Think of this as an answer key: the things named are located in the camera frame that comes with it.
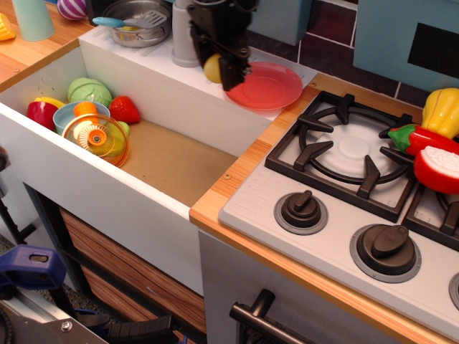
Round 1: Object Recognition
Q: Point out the black burner grate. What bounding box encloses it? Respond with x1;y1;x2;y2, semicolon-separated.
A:
265;91;415;222
402;186;458;251

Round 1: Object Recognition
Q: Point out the orange transparent pot lid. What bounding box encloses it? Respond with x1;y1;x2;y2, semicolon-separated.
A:
62;114;130;167

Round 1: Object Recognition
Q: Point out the grey toy faucet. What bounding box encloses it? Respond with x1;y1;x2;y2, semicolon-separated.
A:
171;0;200;67

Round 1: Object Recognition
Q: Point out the yellow toy corn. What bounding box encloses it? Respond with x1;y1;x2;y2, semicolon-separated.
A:
0;13;16;42

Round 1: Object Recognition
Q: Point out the blue plastic clamp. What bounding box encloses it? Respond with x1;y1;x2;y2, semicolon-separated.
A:
1;244;67;292

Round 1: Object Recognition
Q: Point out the yellow toy banana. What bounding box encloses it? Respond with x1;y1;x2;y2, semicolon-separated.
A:
34;97;65;109

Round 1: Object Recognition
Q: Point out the black left stove knob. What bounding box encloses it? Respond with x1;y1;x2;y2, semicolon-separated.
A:
274;190;328;236

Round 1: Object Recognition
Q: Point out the light blue plastic bowl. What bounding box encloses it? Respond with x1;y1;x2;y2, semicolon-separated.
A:
53;101;110;135

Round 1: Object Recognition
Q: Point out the yellow toy potato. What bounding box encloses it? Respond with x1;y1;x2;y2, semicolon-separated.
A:
203;54;222;84

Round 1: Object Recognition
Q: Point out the pink plastic plate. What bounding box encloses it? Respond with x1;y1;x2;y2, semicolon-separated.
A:
225;62;303;110

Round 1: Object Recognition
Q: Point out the white toy sink basin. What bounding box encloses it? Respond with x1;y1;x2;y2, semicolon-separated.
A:
0;25;318;297

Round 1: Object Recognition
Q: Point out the black right burner grate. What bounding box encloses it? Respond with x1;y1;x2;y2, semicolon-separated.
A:
402;186;458;251

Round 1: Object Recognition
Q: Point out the grey spatula blue handle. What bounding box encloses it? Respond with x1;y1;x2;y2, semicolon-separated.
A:
93;10;168;29

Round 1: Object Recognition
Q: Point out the black oven door handle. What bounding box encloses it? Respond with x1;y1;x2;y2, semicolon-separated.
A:
229;289;310;343

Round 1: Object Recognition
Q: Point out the red toy chili pepper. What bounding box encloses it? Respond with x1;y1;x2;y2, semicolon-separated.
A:
388;124;458;156

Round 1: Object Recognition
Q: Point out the purple white striped ball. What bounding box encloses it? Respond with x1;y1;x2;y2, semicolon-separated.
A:
57;0;88;20

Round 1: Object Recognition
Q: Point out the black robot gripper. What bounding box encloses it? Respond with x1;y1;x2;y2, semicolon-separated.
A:
188;1;258;91

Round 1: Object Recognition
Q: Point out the grey stove top panel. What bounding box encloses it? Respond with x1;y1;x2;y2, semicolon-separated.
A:
217;90;459;341

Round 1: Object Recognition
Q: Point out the red toy strawberry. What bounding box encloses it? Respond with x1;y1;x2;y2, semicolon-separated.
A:
108;96;141;124

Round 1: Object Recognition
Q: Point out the orange toy carrot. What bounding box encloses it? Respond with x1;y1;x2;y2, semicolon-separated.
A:
73;101;99;124

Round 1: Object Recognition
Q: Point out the silver metal pot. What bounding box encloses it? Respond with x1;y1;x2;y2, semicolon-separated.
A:
102;1;172;48

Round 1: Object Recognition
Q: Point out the red toy apple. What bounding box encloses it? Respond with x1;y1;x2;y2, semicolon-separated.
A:
27;101;58;131

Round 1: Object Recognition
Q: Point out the black left burner grate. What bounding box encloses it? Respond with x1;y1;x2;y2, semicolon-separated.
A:
265;91;415;222

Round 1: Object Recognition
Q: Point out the black stove knob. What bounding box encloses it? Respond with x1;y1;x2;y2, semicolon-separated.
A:
274;190;328;236
349;224;422;284

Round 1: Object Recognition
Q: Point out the red white toy radish half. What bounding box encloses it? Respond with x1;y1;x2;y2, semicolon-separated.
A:
414;146;458;194

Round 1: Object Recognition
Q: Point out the light blue plastic cup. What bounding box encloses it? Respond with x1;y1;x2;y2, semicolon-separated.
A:
12;0;56;42

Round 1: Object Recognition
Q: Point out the green toy cabbage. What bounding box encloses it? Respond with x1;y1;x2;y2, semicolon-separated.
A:
67;77;113;107

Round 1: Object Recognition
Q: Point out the yellow toy bell pepper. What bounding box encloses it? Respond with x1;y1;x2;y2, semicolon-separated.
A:
422;88;458;139

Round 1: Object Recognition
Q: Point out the black middle stove knob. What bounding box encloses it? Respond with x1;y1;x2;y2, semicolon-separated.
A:
349;224;422;284

